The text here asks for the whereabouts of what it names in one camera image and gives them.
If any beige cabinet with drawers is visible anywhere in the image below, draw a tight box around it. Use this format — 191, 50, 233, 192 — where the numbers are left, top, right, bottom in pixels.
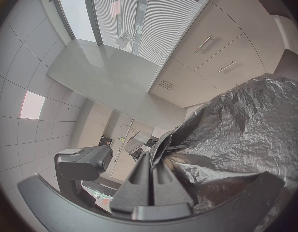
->
46, 0, 288, 109

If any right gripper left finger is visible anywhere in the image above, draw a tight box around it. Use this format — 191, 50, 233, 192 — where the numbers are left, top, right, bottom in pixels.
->
110, 151, 155, 214

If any window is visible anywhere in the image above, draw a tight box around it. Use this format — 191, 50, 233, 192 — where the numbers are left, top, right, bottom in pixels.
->
49, 0, 203, 63

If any black plastic bag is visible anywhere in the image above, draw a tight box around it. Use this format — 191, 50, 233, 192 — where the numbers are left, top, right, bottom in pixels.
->
149, 73, 298, 227

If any ceiling light panel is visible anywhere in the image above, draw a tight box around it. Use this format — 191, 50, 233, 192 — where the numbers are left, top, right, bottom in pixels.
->
20, 90, 46, 119

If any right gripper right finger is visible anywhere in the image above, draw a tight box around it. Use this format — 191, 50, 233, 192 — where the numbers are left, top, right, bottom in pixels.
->
153, 162, 195, 208

